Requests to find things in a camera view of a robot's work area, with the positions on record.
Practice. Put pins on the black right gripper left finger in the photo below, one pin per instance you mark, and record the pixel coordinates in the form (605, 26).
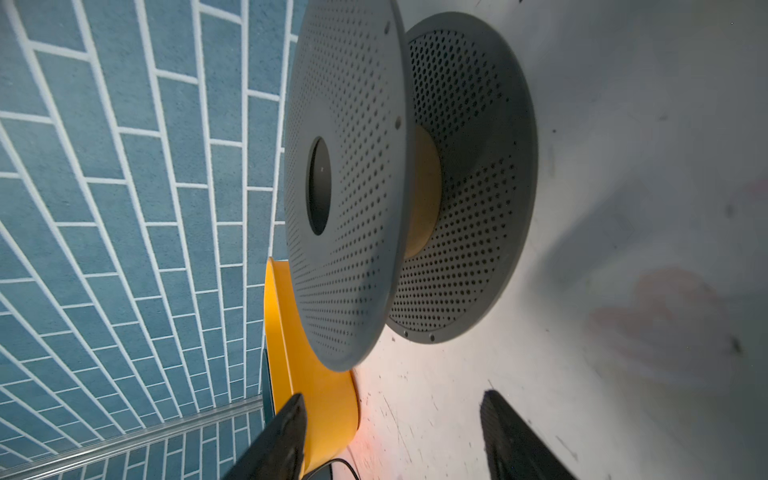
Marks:
(278, 452)

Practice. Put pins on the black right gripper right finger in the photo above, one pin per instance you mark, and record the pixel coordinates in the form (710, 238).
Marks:
(513, 449)

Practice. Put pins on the grey perforated cable spool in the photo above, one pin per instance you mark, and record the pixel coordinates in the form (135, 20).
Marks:
(411, 160)

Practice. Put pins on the dark teal plastic bin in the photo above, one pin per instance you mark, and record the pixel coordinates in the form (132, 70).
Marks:
(266, 389)

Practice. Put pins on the yellow plastic bin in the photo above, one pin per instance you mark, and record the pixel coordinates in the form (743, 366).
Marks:
(330, 397)

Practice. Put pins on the aluminium corner post left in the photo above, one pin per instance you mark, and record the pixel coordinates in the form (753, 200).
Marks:
(93, 453)

